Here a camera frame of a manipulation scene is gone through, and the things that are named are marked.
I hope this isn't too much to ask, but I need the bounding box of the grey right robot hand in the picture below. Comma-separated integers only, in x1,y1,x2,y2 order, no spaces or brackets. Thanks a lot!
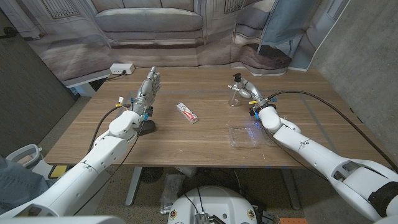
228,77,268,108

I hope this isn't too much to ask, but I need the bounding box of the yellow flat object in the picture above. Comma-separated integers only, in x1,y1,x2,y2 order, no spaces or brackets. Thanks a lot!
49,164,68,180

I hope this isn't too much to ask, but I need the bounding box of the orange box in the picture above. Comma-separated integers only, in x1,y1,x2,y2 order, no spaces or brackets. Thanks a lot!
279,217,308,224

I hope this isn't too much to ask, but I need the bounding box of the clear plastic bag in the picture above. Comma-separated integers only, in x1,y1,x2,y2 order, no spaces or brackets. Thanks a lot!
160,173,187,215

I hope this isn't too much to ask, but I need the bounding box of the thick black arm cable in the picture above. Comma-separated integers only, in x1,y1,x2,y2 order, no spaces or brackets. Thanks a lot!
266,90,398,174
88,105,131,153

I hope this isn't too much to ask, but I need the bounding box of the clear plastic clamshell container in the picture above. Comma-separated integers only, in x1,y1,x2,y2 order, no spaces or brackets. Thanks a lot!
228,120,277,149

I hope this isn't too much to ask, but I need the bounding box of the white red toothpaste box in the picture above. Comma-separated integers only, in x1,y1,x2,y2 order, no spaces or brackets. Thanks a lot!
176,102,199,124

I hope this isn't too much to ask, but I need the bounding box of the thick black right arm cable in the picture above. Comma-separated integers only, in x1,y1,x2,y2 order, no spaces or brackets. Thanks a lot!
266,90,398,174

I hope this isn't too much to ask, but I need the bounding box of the white shelf board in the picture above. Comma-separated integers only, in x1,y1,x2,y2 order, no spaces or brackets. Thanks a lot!
63,68,111,97

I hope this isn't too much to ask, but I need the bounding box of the clear dispenser bottle black pump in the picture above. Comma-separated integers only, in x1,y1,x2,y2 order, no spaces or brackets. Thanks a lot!
228,73,246,108

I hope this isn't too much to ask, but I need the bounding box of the person in blue jeans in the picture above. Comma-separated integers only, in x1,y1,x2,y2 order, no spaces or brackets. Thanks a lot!
0,155,53,212

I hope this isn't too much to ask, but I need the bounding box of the grey table leg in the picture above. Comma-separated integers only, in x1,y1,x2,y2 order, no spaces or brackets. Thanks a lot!
279,169,302,211

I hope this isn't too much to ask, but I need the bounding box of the black flat pad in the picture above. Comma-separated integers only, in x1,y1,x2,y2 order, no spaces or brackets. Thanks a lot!
136,119,157,137

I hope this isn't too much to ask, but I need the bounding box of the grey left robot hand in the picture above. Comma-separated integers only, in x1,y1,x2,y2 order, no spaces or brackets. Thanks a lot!
132,65,162,115

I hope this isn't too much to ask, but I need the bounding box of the white plastic bin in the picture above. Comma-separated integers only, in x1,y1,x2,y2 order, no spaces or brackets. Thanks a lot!
5,144,44,170

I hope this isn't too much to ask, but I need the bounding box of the white table leg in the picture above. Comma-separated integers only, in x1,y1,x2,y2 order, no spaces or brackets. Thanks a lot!
125,166,143,207

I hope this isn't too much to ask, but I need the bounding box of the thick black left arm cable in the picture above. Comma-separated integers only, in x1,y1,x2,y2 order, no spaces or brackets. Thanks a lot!
88,105,131,153

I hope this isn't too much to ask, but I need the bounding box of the black round fan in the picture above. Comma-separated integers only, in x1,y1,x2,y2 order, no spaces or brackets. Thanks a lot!
139,167,164,184

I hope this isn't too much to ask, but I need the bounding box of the white power strip box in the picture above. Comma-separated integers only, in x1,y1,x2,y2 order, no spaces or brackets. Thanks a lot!
109,63,136,75

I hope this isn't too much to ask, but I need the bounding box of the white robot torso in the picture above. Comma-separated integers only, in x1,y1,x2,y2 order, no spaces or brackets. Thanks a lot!
167,185,258,224

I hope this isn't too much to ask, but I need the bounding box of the printed living room backdrop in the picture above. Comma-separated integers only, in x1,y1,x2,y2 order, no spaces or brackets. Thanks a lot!
0,0,352,88

